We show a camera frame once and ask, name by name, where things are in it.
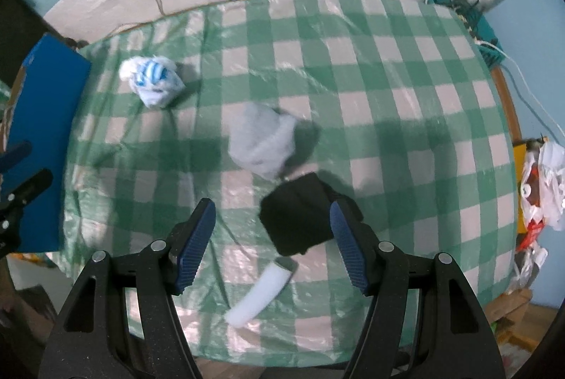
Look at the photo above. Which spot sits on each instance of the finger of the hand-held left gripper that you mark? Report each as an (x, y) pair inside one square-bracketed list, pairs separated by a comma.
[(15, 153), (33, 184)]

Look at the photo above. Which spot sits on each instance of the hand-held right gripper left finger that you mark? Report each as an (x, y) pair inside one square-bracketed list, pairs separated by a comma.
[(194, 246)]

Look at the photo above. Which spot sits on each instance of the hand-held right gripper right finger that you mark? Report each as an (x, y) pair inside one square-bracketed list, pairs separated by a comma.
[(348, 246)]

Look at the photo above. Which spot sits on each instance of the blue-edged cardboard box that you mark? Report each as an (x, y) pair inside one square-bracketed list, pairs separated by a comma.
[(44, 105)]

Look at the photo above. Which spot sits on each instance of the black sock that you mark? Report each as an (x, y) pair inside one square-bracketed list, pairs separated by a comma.
[(300, 215)]

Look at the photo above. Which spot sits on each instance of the grey sock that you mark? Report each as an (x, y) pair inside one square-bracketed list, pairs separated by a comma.
[(260, 140)]

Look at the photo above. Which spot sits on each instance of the green checkered tablecloth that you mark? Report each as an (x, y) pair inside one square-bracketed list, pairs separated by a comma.
[(397, 118)]

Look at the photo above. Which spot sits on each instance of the white and blue sock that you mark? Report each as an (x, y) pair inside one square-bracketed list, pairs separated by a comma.
[(150, 83)]

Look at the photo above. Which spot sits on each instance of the yellow box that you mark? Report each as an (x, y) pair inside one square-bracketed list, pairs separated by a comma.
[(521, 184)]

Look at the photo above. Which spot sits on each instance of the white plastic bag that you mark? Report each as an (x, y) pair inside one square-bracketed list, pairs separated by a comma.
[(547, 176)]

